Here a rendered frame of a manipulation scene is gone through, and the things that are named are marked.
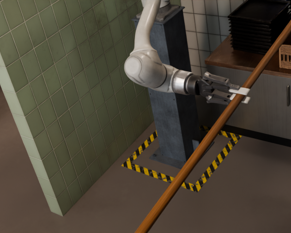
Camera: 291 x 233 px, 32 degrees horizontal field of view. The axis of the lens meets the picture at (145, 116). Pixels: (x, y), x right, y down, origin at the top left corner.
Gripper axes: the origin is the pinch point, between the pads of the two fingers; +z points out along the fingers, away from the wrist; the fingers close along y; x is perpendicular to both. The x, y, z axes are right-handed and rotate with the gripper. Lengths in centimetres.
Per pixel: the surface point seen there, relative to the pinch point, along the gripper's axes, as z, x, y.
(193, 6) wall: -111, -150, 59
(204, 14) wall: -102, -150, 64
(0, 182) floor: -183, 9, 115
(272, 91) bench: -29, -94, 76
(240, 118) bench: -51, -93, 101
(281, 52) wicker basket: -25, -100, 51
